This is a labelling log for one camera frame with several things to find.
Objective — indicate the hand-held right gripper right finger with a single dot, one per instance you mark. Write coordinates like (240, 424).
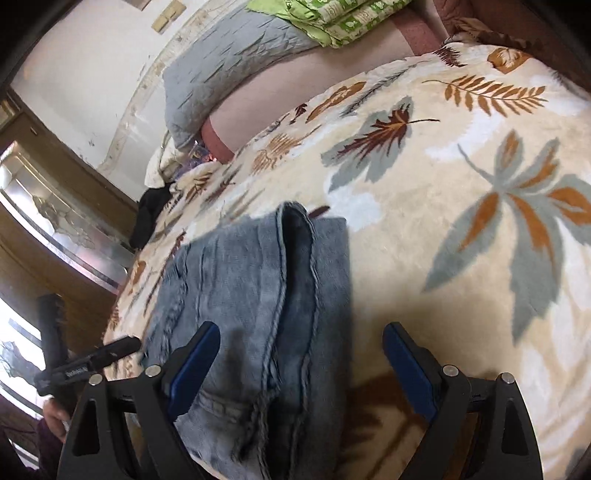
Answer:
(412, 367)

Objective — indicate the green patterned cloth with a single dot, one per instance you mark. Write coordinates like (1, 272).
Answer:
(332, 23)

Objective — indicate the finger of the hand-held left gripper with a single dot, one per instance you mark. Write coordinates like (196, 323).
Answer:
(117, 348)

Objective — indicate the pink bed sheet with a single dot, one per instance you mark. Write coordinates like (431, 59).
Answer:
(286, 87)

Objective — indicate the brown upholstered headboard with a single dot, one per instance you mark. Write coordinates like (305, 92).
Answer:
(531, 23)

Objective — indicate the grey quilted pillow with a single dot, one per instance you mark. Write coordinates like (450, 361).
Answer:
(221, 74)

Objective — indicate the person's dark clothing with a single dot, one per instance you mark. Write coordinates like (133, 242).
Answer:
(27, 443)

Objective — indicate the wooden wardrobe with mirror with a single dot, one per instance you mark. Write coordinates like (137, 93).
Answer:
(69, 184)

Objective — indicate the blue-grey denim pants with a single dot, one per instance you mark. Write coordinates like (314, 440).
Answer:
(258, 286)

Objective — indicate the black cloth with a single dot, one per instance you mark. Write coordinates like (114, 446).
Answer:
(147, 212)

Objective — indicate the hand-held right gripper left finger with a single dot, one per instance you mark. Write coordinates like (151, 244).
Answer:
(194, 367)

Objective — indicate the beige wall switch plate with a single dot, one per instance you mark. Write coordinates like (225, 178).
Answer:
(178, 6)
(162, 22)

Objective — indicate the cream leaf print blanket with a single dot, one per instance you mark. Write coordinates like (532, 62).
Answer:
(438, 184)

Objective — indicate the colourful small packet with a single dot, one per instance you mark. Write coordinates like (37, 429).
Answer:
(198, 153)

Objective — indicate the person's left hand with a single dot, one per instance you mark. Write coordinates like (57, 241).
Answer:
(54, 415)

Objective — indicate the white crumpled cloth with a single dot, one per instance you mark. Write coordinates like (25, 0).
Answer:
(161, 166)

